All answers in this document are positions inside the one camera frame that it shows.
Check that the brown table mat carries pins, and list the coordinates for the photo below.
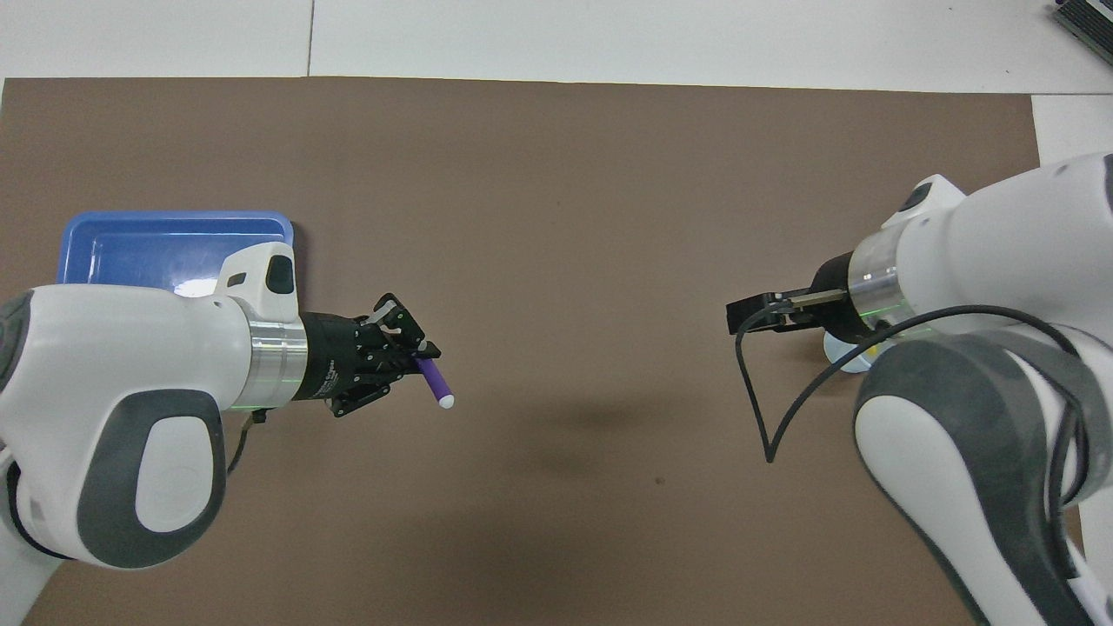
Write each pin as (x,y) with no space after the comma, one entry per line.
(565,217)

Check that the purple marker pen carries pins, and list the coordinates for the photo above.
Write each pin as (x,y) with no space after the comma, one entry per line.
(435,382)

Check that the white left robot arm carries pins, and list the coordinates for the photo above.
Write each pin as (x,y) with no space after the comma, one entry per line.
(104,365)

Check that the dark striped device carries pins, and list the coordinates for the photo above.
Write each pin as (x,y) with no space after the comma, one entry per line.
(1087,17)

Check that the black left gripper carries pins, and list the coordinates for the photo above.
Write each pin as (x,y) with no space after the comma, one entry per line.
(335,356)

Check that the blue plastic tray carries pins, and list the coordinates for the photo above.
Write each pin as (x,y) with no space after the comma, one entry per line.
(156,243)

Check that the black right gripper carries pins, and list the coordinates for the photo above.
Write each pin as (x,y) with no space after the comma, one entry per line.
(839,300)

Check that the pale blue mesh cup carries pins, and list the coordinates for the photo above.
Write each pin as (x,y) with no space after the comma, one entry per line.
(848,358)

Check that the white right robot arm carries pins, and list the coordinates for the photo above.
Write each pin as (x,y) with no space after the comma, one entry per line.
(1000,261)

